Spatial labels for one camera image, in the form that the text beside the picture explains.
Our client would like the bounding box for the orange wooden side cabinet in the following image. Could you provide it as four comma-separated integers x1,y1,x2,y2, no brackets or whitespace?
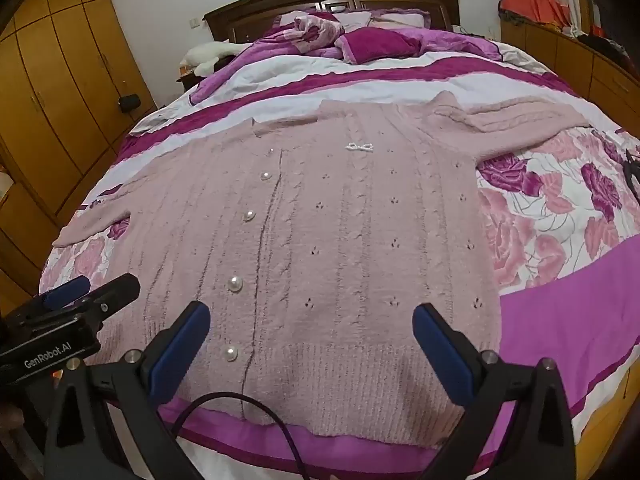
500,10,640,137

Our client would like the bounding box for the black cable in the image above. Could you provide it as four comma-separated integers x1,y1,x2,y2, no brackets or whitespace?
171,392,312,480

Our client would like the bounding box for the small black object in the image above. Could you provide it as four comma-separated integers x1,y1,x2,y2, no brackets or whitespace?
622,147,640,197

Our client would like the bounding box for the crumpled magenta blanket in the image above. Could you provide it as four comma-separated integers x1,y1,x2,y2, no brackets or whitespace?
260,7,502,64

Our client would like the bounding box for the pink pillow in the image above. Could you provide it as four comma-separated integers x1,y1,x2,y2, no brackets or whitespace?
340,9,427,31

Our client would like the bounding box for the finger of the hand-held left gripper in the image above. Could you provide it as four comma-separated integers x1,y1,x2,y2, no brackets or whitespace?
42,275,92,311
84,273,141,321

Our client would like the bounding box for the orange wooden bed base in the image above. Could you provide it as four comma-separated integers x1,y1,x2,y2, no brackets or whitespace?
570,340,640,480

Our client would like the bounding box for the pink knit cardigan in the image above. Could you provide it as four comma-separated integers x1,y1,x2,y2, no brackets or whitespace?
52,91,598,448

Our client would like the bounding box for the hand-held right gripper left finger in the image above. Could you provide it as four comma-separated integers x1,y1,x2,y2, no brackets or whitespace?
45,301,211,480

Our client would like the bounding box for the floral pink bed sheet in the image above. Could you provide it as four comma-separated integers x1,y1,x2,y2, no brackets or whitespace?
39,42,640,480

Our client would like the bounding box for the dark clothes pile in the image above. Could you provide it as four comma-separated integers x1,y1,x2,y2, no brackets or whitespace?
577,24,632,63

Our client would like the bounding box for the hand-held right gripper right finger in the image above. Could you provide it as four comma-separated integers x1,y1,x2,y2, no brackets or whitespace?
412,303,576,480

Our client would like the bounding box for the orange wooden wardrobe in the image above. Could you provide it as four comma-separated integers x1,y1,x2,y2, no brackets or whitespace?
0,0,157,321

